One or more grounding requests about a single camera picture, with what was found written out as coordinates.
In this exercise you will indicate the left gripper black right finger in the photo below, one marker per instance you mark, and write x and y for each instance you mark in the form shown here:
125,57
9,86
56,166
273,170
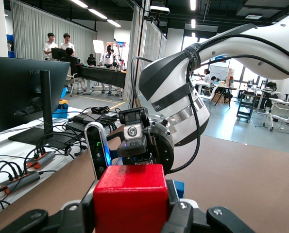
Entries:
190,221

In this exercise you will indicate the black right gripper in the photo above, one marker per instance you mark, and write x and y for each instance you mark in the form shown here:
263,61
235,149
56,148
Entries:
164,148

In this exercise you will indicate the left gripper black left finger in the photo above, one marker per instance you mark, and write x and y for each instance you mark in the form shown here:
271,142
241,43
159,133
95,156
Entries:
69,218

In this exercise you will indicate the red cube block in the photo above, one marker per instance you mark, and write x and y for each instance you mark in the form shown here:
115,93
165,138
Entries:
129,201

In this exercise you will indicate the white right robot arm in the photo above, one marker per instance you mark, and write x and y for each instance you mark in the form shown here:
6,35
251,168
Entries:
168,80

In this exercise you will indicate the blue cube block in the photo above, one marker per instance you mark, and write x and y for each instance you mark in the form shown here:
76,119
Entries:
179,189

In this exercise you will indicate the black laptop power brick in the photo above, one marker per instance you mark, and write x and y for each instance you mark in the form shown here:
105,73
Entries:
86,118

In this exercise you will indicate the grey orange usb hub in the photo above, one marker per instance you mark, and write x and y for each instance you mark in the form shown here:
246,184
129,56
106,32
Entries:
45,157
25,180

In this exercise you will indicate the black cloth covered table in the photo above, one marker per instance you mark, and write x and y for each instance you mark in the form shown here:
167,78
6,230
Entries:
103,75

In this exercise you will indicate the white humanoid robot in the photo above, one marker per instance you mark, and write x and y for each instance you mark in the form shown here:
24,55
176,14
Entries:
107,55

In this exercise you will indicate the white office chair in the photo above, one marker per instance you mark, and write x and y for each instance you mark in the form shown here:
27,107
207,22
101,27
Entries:
72,78

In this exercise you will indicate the seated person white shirt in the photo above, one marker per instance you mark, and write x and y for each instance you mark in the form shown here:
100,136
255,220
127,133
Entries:
207,77

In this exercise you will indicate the white softbox light panel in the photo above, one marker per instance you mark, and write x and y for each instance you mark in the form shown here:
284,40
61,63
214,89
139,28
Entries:
98,46

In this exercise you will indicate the grey pleated curtain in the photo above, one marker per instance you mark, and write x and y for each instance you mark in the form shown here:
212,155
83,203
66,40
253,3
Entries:
32,29
156,41

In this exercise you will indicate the seated person black shirt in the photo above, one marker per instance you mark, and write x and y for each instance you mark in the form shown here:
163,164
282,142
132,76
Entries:
70,60

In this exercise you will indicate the whiteboard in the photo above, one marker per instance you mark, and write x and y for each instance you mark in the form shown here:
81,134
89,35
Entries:
219,72

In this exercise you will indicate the standing person white shirt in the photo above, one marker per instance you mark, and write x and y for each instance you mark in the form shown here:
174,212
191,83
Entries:
49,47
67,44

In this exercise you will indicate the white ceiling light strip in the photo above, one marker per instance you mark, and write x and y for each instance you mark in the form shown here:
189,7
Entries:
113,23
193,23
192,4
79,3
98,13

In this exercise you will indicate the black wheeled cart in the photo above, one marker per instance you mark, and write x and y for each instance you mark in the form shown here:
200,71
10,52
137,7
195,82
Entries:
245,111

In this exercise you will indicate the black computer monitor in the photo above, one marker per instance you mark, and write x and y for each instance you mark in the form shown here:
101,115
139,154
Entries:
13,92

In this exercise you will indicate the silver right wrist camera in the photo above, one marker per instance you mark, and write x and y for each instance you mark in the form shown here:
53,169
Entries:
95,145

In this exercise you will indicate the white overhead camera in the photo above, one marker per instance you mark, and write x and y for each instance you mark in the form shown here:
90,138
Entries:
160,9

